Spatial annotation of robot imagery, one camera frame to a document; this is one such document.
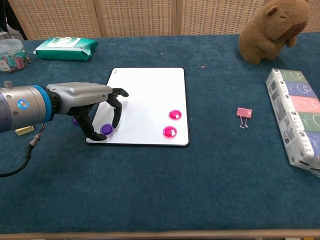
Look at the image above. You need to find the brown capybara plush toy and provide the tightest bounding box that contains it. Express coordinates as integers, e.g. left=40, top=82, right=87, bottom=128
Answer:
left=238, top=0, right=311, bottom=65

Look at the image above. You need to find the pink binder clip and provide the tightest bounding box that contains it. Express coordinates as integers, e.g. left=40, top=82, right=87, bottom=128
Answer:
left=235, top=107, right=253, bottom=130

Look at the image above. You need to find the green wet wipes pack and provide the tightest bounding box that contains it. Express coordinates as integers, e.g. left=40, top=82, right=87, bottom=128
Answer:
left=33, top=36, right=100, bottom=62

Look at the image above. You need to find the red round magnet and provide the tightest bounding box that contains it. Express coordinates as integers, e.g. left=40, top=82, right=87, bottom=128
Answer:
left=162, top=126, right=178, bottom=138
left=168, top=109, right=183, bottom=121

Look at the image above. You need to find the blue carpet table cover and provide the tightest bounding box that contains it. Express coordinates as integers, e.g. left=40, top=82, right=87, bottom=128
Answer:
left=0, top=32, right=320, bottom=235

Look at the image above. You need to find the yellow binder clip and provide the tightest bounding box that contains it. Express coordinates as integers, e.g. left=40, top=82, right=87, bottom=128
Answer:
left=15, top=125, right=35, bottom=137

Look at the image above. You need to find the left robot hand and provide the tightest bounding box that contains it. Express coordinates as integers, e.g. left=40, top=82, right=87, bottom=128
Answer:
left=46, top=81, right=130, bottom=142

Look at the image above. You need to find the clear jar of binder clips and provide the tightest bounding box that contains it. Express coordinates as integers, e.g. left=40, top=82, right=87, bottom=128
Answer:
left=0, top=38, right=32, bottom=74

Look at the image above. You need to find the multicolour tissue packs bundle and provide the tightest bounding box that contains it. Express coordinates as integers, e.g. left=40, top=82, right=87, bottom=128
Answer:
left=264, top=67, right=320, bottom=178

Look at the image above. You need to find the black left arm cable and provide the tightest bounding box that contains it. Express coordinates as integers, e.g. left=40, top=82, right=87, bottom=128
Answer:
left=0, top=123, right=47, bottom=178

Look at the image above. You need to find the white magnetic board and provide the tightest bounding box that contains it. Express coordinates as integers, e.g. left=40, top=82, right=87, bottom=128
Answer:
left=84, top=66, right=190, bottom=147

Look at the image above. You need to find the wicker folding screen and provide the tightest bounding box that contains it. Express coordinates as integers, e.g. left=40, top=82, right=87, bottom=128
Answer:
left=7, top=0, right=320, bottom=41

